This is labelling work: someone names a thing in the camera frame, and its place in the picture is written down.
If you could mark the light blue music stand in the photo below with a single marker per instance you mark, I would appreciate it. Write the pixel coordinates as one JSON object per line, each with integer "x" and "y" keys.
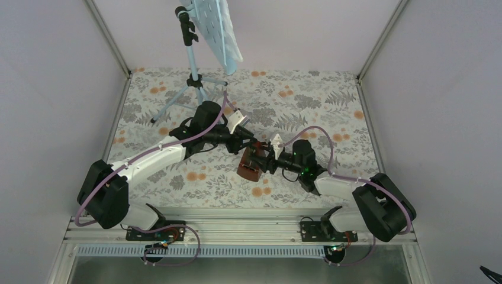
{"x": 210, "y": 20}

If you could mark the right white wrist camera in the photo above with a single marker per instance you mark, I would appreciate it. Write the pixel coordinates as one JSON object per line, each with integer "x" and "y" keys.
{"x": 277, "y": 144}

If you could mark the light blue cable duct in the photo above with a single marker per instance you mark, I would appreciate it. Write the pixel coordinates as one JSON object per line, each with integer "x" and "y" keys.
{"x": 187, "y": 251}

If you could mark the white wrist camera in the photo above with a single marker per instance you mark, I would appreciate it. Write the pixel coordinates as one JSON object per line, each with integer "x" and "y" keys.
{"x": 236, "y": 119}
{"x": 277, "y": 144}

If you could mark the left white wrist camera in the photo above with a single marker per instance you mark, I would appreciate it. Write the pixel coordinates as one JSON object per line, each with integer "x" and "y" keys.
{"x": 236, "y": 119}

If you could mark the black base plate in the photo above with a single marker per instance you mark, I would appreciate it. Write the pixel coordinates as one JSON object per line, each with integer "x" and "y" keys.
{"x": 313, "y": 231}
{"x": 165, "y": 236}

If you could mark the brown wooden metronome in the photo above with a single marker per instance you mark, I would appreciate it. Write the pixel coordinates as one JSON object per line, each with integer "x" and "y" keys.
{"x": 247, "y": 168}

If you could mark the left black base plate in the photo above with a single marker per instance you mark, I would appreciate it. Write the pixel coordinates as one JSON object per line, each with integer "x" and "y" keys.
{"x": 165, "y": 236}

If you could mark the floral patterned table mat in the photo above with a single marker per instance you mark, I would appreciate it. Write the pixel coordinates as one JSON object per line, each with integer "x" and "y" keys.
{"x": 322, "y": 107}

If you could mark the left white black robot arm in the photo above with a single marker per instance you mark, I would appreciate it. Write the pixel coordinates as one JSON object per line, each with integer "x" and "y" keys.
{"x": 104, "y": 194}

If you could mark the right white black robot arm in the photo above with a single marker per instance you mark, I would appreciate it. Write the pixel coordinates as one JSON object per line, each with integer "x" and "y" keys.
{"x": 375, "y": 205}

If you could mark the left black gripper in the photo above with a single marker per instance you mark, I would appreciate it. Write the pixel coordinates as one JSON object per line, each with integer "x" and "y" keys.
{"x": 238, "y": 136}

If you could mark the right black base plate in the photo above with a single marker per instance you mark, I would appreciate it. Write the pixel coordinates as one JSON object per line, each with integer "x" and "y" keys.
{"x": 313, "y": 231}

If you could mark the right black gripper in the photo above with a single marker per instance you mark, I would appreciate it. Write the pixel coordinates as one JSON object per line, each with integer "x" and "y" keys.
{"x": 266, "y": 161}

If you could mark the black object bottom right corner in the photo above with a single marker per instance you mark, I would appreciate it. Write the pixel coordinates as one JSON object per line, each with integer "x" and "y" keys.
{"x": 493, "y": 276}

